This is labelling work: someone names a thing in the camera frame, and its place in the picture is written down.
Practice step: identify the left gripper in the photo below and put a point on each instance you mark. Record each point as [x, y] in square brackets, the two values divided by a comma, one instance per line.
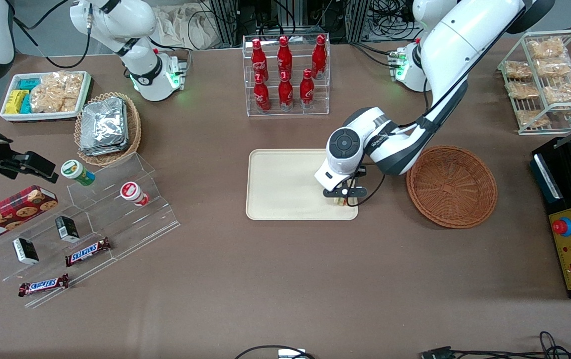
[361, 173]

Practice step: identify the plastic sandwich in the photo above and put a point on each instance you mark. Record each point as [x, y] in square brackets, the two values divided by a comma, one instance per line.
[340, 201]

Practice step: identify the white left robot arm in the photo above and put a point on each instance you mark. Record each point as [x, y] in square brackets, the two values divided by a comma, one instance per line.
[465, 35]

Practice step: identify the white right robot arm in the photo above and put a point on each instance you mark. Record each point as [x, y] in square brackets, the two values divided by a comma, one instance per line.
[131, 20]

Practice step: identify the beige plastic serving tray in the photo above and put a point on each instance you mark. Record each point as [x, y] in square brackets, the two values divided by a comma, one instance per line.
[285, 184]

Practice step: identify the brown wicker basket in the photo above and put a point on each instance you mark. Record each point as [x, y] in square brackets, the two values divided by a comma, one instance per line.
[450, 189]

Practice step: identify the light wicker basket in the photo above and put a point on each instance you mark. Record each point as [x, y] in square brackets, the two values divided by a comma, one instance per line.
[133, 124]

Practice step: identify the red tartan cookie box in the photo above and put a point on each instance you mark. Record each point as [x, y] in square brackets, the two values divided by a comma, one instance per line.
[11, 212]

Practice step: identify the green lid yogurt cup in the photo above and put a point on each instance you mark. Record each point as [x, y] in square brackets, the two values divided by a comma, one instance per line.
[73, 169]

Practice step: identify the white rectangular bin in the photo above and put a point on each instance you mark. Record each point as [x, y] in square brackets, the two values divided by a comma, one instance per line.
[41, 117]

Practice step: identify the teal snack packet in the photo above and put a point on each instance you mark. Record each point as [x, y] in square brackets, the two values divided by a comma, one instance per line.
[26, 104]
[29, 83]

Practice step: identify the yellow snack packet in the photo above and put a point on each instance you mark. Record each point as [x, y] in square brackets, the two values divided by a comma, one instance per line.
[14, 102]

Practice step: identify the clear bag of crackers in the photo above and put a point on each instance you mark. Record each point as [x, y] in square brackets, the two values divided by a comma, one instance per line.
[51, 102]
[64, 82]

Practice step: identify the small black carton box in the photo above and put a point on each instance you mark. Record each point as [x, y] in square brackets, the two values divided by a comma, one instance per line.
[26, 252]
[68, 229]

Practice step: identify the foil wrapped packet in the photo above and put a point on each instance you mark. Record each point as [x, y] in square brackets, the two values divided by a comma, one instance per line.
[103, 122]
[101, 151]

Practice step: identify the clear acrylic bottle rack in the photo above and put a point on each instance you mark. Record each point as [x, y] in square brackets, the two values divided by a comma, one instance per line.
[298, 111]

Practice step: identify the Snickers chocolate bar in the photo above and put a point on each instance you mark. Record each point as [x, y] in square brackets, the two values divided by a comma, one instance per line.
[87, 253]
[44, 285]

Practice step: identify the red cola bottle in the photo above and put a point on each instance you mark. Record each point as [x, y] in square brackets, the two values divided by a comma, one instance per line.
[286, 94]
[257, 60]
[284, 57]
[307, 92]
[319, 57]
[262, 97]

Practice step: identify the clear acrylic stepped display stand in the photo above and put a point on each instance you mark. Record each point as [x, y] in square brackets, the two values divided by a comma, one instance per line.
[116, 224]

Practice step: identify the red lid yogurt cup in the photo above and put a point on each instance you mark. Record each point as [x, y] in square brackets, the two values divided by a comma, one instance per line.
[130, 191]

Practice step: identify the white plug adapter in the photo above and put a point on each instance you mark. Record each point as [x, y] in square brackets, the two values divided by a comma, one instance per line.
[290, 354]

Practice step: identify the beige cloth bag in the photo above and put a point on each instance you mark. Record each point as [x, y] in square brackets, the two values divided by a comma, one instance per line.
[186, 25]

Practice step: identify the aluminium frame post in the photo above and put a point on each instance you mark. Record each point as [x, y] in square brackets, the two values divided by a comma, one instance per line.
[357, 20]
[223, 20]

